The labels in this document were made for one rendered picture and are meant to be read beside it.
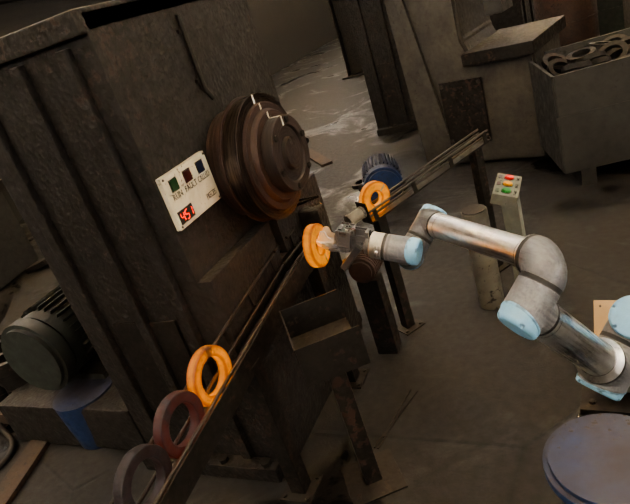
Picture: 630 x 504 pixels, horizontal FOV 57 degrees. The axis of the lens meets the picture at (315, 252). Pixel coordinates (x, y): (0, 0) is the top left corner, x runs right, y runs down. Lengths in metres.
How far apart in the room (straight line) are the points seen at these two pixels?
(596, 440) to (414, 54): 3.60
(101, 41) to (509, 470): 1.87
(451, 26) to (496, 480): 3.32
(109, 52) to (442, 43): 3.20
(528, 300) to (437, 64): 3.35
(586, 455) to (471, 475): 0.65
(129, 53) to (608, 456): 1.71
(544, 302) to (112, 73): 1.35
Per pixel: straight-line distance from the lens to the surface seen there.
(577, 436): 1.68
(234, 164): 2.01
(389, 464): 2.29
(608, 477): 1.59
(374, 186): 2.63
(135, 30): 1.98
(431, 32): 4.69
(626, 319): 2.10
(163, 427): 1.67
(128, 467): 1.59
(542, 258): 1.60
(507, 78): 4.56
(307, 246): 1.97
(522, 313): 1.57
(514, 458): 2.23
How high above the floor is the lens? 1.62
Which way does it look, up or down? 23 degrees down
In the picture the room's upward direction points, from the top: 19 degrees counter-clockwise
